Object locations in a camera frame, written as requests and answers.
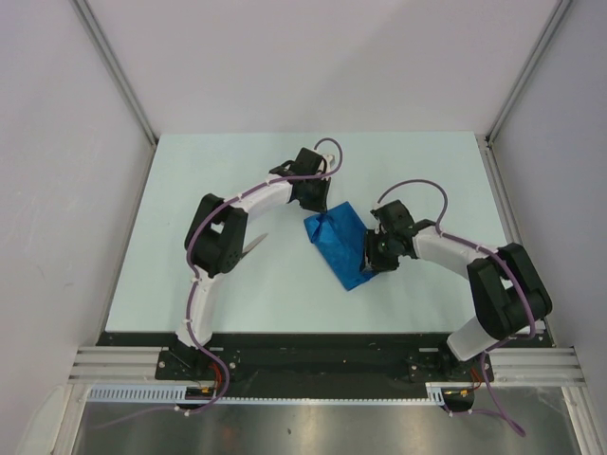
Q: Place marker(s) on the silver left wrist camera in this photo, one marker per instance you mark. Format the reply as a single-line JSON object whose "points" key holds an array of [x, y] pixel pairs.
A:
{"points": [[329, 160]]}

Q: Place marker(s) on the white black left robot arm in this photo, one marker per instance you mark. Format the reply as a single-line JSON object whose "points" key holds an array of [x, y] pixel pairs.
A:
{"points": [[215, 242]]}

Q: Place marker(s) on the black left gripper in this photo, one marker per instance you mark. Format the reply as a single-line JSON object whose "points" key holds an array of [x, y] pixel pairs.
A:
{"points": [[319, 205]]}

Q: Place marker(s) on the aluminium left corner post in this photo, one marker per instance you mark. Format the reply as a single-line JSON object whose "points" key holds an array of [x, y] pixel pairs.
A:
{"points": [[99, 40]]}

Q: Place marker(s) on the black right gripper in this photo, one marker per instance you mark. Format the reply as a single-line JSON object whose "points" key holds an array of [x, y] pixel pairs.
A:
{"points": [[372, 258]]}

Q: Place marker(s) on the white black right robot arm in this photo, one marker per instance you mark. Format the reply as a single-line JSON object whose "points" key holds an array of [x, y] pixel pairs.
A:
{"points": [[507, 292]]}

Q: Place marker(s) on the blue satin napkin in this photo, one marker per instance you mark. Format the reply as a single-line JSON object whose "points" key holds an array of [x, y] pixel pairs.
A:
{"points": [[339, 236]]}

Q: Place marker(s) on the aluminium right corner post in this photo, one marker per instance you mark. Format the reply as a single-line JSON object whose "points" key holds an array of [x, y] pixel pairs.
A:
{"points": [[556, 19]]}

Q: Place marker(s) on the aluminium front frame rail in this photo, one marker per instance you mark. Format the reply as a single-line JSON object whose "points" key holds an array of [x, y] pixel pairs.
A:
{"points": [[549, 367]]}

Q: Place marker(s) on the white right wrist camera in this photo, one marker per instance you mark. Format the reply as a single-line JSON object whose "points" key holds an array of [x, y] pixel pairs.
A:
{"points": [[377, 206]]}

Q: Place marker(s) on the aluminium corner post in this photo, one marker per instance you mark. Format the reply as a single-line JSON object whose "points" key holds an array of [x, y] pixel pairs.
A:
{"points": [[556, 19], [99, 40]]}

